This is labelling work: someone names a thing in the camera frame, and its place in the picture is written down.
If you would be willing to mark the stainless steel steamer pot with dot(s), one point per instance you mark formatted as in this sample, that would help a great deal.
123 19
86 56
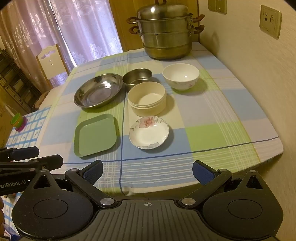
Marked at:
165 34

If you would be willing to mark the beige wall socket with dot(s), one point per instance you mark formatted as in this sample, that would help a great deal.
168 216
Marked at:
270 20

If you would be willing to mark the green square plate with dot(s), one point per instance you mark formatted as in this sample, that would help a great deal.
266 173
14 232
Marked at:
95 135

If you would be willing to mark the dark storage rack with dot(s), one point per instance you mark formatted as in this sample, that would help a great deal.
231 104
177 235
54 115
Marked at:
16 78

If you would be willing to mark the wooden chair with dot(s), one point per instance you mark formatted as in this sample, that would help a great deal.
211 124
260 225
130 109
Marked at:
49 62

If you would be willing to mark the blue patterned cloth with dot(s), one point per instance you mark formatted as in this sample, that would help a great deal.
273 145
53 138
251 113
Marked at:
25 136

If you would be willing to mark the white ceramic bowl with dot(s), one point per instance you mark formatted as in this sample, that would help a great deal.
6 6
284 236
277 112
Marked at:
180 74

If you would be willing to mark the green toy cup stack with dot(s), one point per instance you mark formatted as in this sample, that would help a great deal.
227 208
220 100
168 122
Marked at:
19 121

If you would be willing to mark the floral ceramic saucer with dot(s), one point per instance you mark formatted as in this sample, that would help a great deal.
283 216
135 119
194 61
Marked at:
148 134

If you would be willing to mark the stainless steel plate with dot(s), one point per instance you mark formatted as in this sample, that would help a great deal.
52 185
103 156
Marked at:
98 91

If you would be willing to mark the purple lace curtain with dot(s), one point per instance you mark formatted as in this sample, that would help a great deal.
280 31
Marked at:
81 27

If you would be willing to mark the small stainless steel bowl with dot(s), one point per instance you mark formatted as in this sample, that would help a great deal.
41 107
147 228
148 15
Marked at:
136 77

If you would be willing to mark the cardboard box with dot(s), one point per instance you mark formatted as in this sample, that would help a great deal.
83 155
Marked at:
5 125

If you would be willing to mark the beige wall switch plate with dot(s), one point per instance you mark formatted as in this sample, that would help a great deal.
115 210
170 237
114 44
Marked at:
221 5
212 5

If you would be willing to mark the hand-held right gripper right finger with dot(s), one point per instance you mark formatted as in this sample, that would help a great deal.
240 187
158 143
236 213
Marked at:
201 173

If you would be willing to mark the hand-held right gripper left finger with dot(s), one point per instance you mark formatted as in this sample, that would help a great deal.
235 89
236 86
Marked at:
93 172

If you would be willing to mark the cream plastic bowl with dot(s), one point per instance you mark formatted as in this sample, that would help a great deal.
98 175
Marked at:
146 99

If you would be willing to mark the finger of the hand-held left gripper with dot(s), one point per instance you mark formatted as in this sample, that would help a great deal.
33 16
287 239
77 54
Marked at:
24 153
46 162

